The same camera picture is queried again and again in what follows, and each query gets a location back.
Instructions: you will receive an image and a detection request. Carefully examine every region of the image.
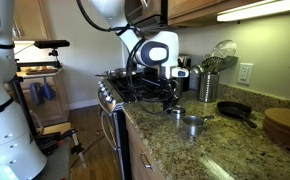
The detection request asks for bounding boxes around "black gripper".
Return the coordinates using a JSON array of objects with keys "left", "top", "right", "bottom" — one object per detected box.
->
[{"left": 164, "top": 76, "right": 181, "bottom": 113}]

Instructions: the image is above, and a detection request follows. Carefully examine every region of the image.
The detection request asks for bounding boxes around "medium steel measuring cup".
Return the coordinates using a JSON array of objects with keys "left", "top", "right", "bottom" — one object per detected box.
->
[{"left": 170, "top": 105, "right": 187, "bottom": 121}]

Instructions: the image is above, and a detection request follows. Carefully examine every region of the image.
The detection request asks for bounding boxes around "large steel measuring cup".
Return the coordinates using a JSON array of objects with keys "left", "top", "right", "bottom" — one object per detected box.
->
[{"left": 182, "top": 114, "right": 216, "bottom": 138}]

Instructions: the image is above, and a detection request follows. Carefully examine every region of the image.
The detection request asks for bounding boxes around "small steel canister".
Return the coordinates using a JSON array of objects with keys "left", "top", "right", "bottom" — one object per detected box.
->
[{"left": 174, "top": 78, "right": 185, "bottom": 98}]

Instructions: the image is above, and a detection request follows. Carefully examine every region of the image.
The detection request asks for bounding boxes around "steel utensil holder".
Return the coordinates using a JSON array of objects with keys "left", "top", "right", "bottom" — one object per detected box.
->
[{"left": 198, "top": 71, "right": 221, "bottom": 103}]

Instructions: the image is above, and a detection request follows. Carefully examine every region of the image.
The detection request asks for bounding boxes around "steel ladle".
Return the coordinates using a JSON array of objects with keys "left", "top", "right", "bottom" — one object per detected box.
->
[{"left": 189, "top": 64, "right": 205, "bottom": 76}]

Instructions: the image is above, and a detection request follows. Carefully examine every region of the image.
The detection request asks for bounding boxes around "dark countertop appliance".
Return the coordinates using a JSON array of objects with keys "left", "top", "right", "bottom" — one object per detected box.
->
[{"left": 177, "top": 53, "right": 193, "bottom": 92}]

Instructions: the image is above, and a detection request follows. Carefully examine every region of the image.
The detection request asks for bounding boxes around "dark slotted spoon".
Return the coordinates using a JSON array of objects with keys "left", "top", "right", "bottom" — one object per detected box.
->
[{"left": 200, "top": 56, "right": 223, "bottom": 75}]

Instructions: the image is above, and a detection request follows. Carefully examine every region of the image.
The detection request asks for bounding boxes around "black cast iron skillet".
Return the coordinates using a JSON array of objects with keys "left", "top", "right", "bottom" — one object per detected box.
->
[{"left": 216, "top": 100, "right": 259, "bottom": 129}]

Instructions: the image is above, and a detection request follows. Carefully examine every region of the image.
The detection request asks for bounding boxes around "stainless steel gas stove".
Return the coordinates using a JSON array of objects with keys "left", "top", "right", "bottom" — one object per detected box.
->
[{"left": 95, "top": 68, "right": 173, "bottom": 180}]

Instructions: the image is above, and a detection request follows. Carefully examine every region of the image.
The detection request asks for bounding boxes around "steel microwave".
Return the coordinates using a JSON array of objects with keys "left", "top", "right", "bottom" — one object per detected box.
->
[{"left": 122, "top": 0, "right": 169, "bottom": 30}]

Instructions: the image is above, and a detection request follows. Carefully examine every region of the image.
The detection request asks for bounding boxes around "black bar clamp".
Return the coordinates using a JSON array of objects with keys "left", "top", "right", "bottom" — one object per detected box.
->
[{"left": 67, "top": 128, "right": 88, "bottom": 170}]

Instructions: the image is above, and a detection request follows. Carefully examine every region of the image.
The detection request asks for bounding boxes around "round wooden board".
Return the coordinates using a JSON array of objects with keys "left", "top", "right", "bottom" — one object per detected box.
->
[
  {"left": 262, "top": 120, "right": 290, "bottom": 152},
  {"left": 263, "top": 107, "right": 290, "bottom": 133}
]

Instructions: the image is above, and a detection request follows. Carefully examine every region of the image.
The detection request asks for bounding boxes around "light wooden base cabinet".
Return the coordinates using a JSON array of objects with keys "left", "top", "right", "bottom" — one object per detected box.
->
[{"left": 19, "top": 70, "right": 71, "bottom": 127}]

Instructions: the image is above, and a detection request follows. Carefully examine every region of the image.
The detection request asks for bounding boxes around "blue hanging cloth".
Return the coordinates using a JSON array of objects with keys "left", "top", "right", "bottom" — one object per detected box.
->
[
  {"left": 29, "top": 82, "right": 43, "bottom": 106},
  {"left": 40, "top": 81, "right": 57, "bottom": 101}
]

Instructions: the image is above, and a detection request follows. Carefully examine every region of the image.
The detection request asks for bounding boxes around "under-cabinet light strip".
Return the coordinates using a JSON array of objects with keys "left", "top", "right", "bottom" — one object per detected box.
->
[{"left": 216, "top": 0, "right": 290, "bottom": 23}]

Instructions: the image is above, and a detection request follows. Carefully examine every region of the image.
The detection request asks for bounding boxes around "grey robot platform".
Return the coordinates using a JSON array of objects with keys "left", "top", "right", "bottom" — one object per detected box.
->
[{"left": 34, "top": 139, "right": 72, "bottom": 180}]

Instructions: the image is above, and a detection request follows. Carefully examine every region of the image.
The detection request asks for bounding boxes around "steel cabinet handle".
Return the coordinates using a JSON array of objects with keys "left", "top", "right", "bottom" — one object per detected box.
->
[{"left": 139, "top": 151, "right": 155, "bottom": 172}]

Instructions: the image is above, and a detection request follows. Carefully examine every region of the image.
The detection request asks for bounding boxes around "wire mesh skimmer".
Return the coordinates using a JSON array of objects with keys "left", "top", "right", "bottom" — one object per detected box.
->
[{"left": 211, "top": 39, "right": 238, "bottom": 60}]

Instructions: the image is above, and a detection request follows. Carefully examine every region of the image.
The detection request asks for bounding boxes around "white wall outlet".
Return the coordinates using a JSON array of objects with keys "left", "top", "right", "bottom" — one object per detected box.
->
[{"left": 236, "top": 62, "right": 255, "bottom": 85}]

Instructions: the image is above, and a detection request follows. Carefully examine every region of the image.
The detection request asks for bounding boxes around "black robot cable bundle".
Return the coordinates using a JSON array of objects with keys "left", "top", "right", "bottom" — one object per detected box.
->
[{"left": 75, "top": 0, "right": 178, "bottom": 117}]

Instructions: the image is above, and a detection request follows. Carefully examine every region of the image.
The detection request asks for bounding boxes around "thin floor cable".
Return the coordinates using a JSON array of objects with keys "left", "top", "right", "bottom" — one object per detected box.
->
[{"left": 69, "top": 132, "right": 107, "bottom": 168}]

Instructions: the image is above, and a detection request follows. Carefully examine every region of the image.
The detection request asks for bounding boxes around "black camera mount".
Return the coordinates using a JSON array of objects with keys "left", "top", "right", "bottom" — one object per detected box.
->
[{"left": 48, "top": 48, "right": 61, "bottom": 69}]

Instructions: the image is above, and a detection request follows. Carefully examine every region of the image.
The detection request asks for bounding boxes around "black stereo camera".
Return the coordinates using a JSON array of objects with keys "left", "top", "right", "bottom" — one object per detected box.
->
[{"left": 33, "top": 39, "right": 71, "bottom": 50}]

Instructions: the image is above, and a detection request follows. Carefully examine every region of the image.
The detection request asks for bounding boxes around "light wooden wall cabinet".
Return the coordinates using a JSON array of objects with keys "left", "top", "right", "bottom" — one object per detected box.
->
[{"left": 12, "top": 0, "right": 52, "bottom": 42}]

